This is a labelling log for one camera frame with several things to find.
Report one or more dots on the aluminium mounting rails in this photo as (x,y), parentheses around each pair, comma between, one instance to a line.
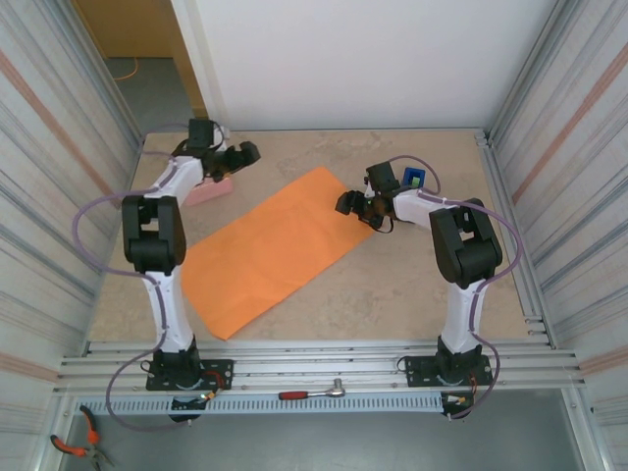
(314,354)

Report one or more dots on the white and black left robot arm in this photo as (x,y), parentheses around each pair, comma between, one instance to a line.
(165,309)

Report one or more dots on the aluminium frame post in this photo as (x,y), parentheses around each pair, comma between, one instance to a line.
(520,73)
(118,98)

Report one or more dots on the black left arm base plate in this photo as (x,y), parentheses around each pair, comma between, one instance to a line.
(223,368)

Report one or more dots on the blue tape dispenser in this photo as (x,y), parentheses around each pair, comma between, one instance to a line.
(409,176)

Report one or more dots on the aluminium side rail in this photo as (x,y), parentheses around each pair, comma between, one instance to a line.
(493,167)

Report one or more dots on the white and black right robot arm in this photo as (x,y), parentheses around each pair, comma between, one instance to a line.
(461,324)

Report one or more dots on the pink gift box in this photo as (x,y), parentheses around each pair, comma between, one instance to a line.
(211,192)

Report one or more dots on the tan wooden door jamb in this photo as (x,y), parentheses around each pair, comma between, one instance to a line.
(191,88)

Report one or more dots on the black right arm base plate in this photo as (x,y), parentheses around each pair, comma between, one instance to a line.
(417,365)

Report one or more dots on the orange wrapping paper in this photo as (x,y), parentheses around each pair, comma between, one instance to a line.
(275,245)

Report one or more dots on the black electronics bracket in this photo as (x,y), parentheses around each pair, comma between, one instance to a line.
(184,418)
(447,402)

